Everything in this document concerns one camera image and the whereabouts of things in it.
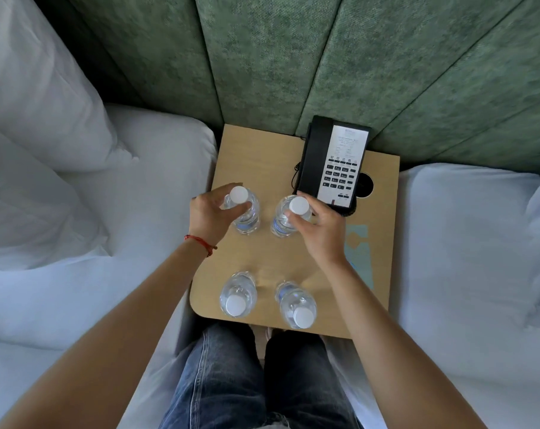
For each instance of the person's left hand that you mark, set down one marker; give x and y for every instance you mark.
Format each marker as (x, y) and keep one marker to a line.
(207, 216)

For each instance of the person's right hand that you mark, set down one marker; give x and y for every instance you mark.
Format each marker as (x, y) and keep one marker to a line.
(323, 239)

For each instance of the person's left thumb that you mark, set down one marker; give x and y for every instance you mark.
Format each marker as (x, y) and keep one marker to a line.
(239, 210)

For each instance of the person's right thumb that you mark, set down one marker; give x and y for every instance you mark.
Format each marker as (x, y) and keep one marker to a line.
(298, 219)

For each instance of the clear water bottle white cap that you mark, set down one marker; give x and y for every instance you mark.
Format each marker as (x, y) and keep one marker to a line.
(296, 306)
(282, 225)
(238, 294)
(248, 218)

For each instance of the person's right forearm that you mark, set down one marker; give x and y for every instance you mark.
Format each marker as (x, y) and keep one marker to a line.
(386, 348)

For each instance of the person's left forearm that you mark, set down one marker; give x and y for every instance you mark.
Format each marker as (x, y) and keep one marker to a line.
(118, 335)

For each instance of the light wooden nightstand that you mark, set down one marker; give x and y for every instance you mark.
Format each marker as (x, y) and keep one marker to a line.
(261, 151)

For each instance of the black desk telephone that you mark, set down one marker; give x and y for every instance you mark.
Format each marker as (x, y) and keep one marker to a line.
(341, 165)

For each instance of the light blue paper card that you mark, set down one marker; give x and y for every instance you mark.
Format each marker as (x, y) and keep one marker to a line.
(361, 254)

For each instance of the white bed with sheet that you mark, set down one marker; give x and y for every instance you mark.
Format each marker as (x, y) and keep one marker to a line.
(154, 174)
(457, 245)

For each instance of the green upholstered headboard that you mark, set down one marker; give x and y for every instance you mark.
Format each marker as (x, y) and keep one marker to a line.
(296, 53)

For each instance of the blue jeans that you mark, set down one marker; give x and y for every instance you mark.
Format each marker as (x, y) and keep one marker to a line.
(225, 379)

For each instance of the large white pillow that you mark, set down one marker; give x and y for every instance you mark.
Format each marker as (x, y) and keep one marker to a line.
(38, 93)

